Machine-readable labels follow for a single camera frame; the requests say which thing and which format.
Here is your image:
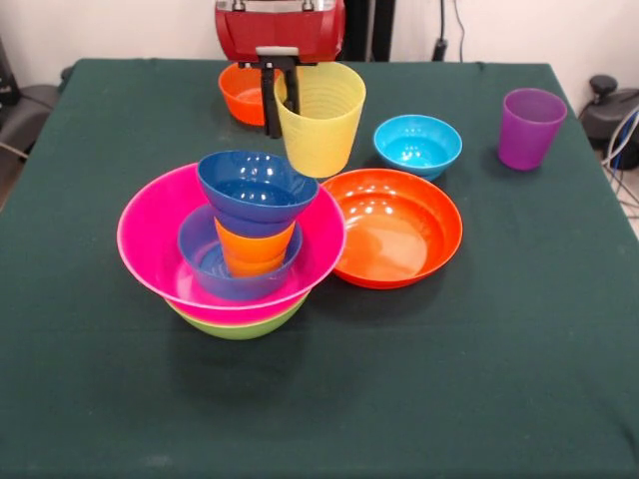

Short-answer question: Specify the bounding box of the green plastic bowl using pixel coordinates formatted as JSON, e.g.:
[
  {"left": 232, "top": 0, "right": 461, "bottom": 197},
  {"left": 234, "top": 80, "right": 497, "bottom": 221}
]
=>
[{"left": 164, "top": 291, "right": 312, "bottom": 342}]

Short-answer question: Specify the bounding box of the dark grey chair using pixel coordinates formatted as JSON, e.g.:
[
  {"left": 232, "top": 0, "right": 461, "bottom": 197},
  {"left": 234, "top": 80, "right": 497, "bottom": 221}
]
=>
[{"left": 0, "top": 83, "right": 60, "bottom": 151}]

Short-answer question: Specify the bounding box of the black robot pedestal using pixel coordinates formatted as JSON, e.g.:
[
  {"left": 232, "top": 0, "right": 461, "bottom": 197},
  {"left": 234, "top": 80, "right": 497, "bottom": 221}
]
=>
[{"left": 343, "top": 0, "right": 396, "bottom": 63}]

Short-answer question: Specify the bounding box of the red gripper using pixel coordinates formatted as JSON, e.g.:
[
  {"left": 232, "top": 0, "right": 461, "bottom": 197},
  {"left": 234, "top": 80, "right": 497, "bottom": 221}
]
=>
[{"left": 214, "top": 0, "right": 347, "bottom": 140}]

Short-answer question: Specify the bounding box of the purple plastic cup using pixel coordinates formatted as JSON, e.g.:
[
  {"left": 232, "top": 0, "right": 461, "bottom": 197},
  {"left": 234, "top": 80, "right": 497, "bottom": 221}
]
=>
[{"left": 497, "top": 87, "right": 569, "bottom": 173}]

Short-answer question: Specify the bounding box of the light blue translucent bowl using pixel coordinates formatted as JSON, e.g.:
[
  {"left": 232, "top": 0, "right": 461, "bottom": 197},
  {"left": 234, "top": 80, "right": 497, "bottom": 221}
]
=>
[{"left": 177, "top": 204, "right": 304, "bottom": 302}]

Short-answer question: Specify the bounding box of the red-orange shallow bowl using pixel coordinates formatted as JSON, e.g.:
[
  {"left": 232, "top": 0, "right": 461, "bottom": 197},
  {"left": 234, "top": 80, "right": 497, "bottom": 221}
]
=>
[{"left": 321, "top": 168, "right": 464, "bottom": 289}]

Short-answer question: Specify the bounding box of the dark blue ribbed bowl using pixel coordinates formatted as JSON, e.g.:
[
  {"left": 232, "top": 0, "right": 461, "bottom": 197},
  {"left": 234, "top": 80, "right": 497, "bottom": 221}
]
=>
[{"left": 196, "top": 150, "right": 320, "bottom": 226}]

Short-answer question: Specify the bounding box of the large pink plastic bowl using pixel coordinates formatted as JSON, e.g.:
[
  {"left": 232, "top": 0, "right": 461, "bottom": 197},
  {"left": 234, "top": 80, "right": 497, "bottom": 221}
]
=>
[{"left": 116, "top": 162, "right": 347, "bottom": 328}]

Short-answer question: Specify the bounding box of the black cable with plug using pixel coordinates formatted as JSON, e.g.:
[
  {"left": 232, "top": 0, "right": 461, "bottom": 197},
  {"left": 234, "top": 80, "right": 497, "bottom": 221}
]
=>
[{"left": 431, "top": 0, "right": 449, "bottom": 63}]

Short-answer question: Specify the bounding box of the cyan ribbed bowl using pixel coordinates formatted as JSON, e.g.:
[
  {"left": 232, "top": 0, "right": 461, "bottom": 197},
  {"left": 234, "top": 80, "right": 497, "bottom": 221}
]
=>
[{"left": 372, "top": 114, "right": 463, "bottom": 182}]

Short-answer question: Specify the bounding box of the bundle of floor cables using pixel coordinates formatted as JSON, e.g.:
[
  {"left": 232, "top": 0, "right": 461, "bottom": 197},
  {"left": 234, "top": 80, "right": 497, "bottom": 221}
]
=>
[{"left": 601, "top": 108, "right": 639, "bottom": 221}]

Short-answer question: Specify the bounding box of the orange plastic cup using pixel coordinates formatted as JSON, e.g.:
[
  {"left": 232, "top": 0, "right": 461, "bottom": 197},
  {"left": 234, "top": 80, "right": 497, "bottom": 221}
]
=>
[
  {"left": 227, "top": 252, "right": 288, "bottom": 279},
  {"left": 213, "top": 217, "right": 298, "bottom": 265}
]

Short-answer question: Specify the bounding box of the yellow plastic cup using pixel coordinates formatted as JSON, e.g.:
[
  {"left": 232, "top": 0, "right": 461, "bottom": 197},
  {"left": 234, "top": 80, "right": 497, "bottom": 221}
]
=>
[{"left": 273, "top": 61, "right": 367, "bottom": 180}]

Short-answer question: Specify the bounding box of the dark green table cloth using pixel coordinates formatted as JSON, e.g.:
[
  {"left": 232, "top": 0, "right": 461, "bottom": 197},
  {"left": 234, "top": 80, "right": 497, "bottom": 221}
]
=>
[{"left": 0, "top": 58, "right": 639, "bottom": 479}]

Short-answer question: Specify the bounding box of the black floor device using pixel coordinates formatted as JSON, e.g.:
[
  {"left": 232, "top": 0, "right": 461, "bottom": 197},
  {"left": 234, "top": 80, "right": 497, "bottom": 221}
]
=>
[{"left": 578, "top": 74, "right": 639, "bottom": 147}]

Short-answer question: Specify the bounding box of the orange translucent bowl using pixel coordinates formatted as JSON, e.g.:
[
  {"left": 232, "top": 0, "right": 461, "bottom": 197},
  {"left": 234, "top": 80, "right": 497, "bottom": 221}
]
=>
[{"left": 218, "top": 63, "right": 282, "bottom": 127}]

